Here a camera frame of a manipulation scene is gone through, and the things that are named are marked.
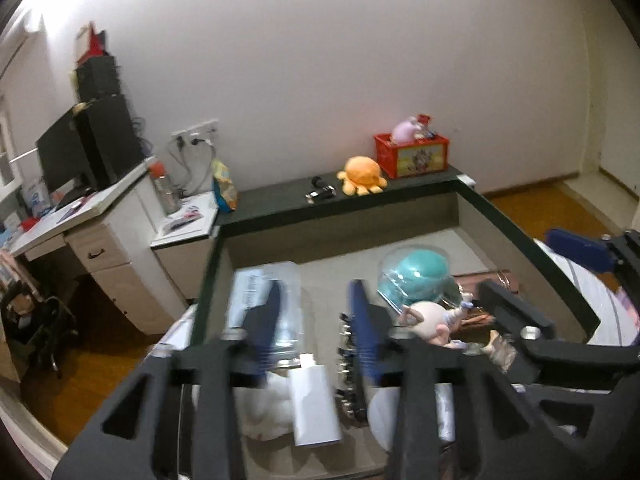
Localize white desk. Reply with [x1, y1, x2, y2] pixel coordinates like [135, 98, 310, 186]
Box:
[7, 157, 191, 336]

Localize pink storage box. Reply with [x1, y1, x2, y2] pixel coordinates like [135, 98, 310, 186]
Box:
[190, 177, 603, 480]

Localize white nightstand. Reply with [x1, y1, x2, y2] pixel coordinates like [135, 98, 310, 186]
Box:
[150, 191, 221, 301]

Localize white wall power outlet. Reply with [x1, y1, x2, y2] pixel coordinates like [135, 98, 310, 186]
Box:
[171, 119, 220, 147]

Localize grey-haired doll figure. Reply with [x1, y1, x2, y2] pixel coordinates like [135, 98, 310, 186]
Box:
[400, 301, 476, 350]

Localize blue white box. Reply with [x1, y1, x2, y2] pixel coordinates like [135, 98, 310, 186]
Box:
[22, 177, 51, 216]

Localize clear bottle with orange cap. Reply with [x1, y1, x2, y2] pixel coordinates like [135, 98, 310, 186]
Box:
[150, 161, 181, 216]

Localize red toy crate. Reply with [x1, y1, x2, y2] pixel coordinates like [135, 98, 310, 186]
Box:
[374, 131, 450, 180]

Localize black keyboard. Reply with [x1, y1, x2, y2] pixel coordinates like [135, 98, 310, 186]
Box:
[55, 187, 98, 211]

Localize red desk calendar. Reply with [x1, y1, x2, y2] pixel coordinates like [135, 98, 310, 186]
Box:
[76, 22, 108, 61]

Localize silver foil packet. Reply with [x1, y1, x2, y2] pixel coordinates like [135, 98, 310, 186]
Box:
[435, 382, 457, 443]

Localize black computer tower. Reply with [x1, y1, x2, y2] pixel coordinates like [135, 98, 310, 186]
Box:
[72, 94, 146, 187]

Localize silver power bank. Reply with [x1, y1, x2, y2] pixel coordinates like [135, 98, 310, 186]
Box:
[287, 352, 343, 448]

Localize black power cables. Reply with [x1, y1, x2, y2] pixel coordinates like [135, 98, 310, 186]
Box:
[167, 135, 218, 201]

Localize clear plastic box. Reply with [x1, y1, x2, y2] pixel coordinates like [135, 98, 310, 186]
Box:
[227, 261, 308, 361]

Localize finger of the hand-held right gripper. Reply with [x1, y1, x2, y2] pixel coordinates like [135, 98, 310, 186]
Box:
[479, 280, 640, 392]
[545, 228, 640, 288]

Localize colourful booklet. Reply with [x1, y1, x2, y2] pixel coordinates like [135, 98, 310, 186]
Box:
[162, 206, 206, 233]

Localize teal plush in clear dome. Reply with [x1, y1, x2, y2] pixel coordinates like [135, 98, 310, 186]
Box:
[376, 245, 463, 311]

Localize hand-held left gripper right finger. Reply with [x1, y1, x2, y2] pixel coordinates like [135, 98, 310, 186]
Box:
[347, 279, 581, 480]

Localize dark low shelf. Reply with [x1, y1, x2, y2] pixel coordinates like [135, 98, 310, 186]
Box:
[215, 162, 468, 231]

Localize orange octopus plush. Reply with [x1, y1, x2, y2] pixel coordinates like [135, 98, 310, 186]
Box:
[336, 156, 388, 196]

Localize colourful snack bag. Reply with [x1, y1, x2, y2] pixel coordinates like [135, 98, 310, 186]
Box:
[211, 157, 240, 214]

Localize black desk chair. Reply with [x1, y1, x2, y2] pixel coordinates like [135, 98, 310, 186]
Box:
[0, 280, 78, 381]

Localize black speaker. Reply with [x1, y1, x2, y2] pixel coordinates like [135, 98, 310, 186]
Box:
[75, 55, 123, 102]

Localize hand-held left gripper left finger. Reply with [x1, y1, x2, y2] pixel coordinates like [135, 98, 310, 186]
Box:
[52, 280, 286, 480]

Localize black computer monitor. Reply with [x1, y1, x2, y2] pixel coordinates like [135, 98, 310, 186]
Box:
[35, 110, 93, 193]

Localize rose gold tube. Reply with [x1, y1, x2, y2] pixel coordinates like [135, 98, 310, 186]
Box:
[452, 269, 523, 306]

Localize metal studded strip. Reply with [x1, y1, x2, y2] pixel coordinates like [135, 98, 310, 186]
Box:
[336, 312, 368, 423]

